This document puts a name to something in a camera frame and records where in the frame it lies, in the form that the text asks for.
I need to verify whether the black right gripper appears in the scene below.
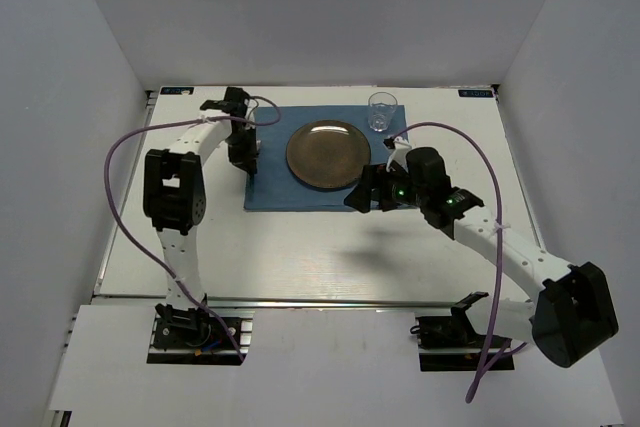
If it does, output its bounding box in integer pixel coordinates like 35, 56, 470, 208
344, 161, 428, 213

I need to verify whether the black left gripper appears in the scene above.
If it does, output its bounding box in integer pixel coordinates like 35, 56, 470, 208
226, 125, 260, 174

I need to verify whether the dark round plate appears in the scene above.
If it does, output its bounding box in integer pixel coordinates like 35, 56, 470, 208
285, 120, 371, 190

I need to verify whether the clear drinking glass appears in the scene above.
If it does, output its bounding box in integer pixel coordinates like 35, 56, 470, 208
368, 92, 398, 132

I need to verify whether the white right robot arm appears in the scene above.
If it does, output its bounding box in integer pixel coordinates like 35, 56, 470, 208
344, 147, 619, 368

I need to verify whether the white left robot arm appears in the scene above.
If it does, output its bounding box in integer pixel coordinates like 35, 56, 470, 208
143, 87, 259, 311

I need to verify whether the blue label sticker left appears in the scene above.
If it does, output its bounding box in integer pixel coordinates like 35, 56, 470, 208
159, 86, 194, 96

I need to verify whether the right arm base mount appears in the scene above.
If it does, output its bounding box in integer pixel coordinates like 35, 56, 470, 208
410, 292, 489, 372

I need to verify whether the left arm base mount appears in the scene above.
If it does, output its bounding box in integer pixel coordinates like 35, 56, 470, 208
147, 304, 243, 366

